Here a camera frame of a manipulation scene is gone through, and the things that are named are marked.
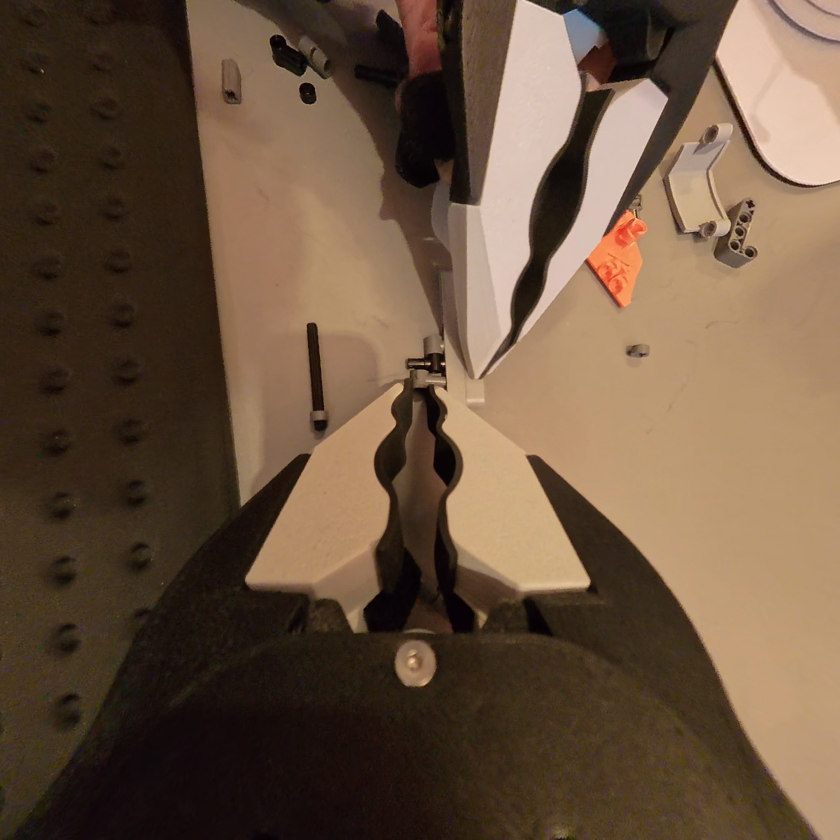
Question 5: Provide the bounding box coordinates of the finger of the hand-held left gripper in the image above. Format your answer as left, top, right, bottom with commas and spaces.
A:
482, 85, 669, 380
431, 0, 586, 382

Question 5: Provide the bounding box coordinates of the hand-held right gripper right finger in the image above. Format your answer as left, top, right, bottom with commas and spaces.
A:
427, 384, 593, 634

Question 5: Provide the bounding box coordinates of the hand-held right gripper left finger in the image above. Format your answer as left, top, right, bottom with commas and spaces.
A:
244, 382, 414, 634

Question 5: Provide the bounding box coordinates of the light grey double toy beam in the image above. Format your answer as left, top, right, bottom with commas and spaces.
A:
430, 261, 488, 406

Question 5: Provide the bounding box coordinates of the person's left hand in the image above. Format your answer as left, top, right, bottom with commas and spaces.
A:
395, 0, 447, 112

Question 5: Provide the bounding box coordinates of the light grey curved toy panel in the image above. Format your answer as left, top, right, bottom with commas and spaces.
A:
661, 122, 735, 238

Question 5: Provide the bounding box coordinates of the orange toy wedge panel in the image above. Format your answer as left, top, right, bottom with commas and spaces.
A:
586, 210, 649, 309

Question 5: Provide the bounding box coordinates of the white rounded board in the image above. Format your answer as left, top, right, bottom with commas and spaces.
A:
714, 0, 840, 188

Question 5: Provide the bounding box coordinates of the dark grey angled toy beam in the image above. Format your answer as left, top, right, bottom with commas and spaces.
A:
712, 199, 759, 268

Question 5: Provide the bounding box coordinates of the long black toy axle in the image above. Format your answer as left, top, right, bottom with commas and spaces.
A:
306, 322, 329, 433

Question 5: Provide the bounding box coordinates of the black dotted mat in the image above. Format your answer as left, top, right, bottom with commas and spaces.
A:
0, 0, 240, 815

